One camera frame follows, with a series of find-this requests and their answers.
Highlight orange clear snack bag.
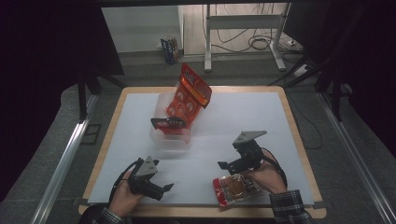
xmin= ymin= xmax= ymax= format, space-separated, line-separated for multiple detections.
xmin=165 ymin=81 xmax=202 ymax=129

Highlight aluminium rail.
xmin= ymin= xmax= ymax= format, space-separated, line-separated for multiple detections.
xmin=30 ymin=93 xmax=98 ymax=224
xmin=317 ymin=91 xmax=396 ymax=224

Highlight white power strip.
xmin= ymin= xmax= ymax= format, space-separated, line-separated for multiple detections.
xmin=292 ymin=63 xmax=310 ymax=77

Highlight wooden table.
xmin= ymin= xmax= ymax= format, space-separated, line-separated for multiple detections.
xmin=78 ymin=85 xmax=328 ymax=219

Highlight dark curtain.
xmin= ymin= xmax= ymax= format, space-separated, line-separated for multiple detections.
xmin=284 ymin=0 xmax=396 ymax=158
xmin=0 ymin=0 xmax=125 ymax=202

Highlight red and clear snack packet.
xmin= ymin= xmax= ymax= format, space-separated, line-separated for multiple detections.
xmin=212 ymin=173 xmax=264 ymax=208

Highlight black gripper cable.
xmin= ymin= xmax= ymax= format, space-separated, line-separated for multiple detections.
xmin=261 ymin=147 xmax=289 ymax=189
xmin=108 ymin=158 xmax=145 ymax=203

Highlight red jerky bag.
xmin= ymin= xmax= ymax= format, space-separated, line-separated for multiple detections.
xmin=179 ymin=63 xmax=213 ymax=109

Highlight black stand legs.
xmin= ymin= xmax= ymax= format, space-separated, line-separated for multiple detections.
xmin=77 ymin=69 xmax=127 ymax=123
xmin=267 ymin=54 xmax=345 ymax=123

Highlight white desk frame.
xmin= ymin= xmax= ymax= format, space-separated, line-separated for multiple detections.
xmin=204 ymin=3 xmax=291 ymax=73

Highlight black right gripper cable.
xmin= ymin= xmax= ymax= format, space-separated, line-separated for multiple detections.
xmin=261 ymin=147 xmax=289 ymax=189

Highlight thin black floor cable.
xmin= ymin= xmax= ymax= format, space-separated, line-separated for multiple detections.
xmin=289 ymin=92 xmax=323 ymax=150

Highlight white table mat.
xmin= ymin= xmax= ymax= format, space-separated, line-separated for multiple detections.
xmin=88 ymin=91 xmax=315 ymax=206

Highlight black floor grate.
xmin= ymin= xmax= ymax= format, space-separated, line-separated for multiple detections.
xmin=80 ymin=123 xmax=103 ymax=146

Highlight person's left hand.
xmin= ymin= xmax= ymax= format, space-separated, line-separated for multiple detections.
xmin=108 ymin=171 xmax=146 ymax=218

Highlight clear plastic container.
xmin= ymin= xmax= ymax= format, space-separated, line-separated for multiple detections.
xmin=148 ymin=91 xmax=194 ymax=153

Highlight black floor cables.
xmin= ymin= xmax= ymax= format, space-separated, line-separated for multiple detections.
xmin=214 ymin=3 xmax=283 ymax=54

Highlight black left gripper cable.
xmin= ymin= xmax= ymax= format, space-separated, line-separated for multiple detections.
xmin=108 ymin=158 xmax=145 ymax=203

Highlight person's right hand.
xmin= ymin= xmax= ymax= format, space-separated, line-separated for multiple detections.
xmin=246 ymin=155 xmax=288 ymax=196

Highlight blue carton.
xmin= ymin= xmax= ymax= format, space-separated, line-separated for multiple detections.
xmin=160 ymin=36 xmax=182 ymax=66

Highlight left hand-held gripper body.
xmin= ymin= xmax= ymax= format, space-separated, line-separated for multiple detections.
xmin=129 ymin=156 xmax=165 ymax=202

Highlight black snack packet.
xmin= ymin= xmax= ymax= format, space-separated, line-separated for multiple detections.
xmin=150 ymin=117 xmax=188 ymax=131

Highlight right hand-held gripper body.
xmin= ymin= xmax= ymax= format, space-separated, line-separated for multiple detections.
xmin=233 ymin=130 xmax=268 ymax=172

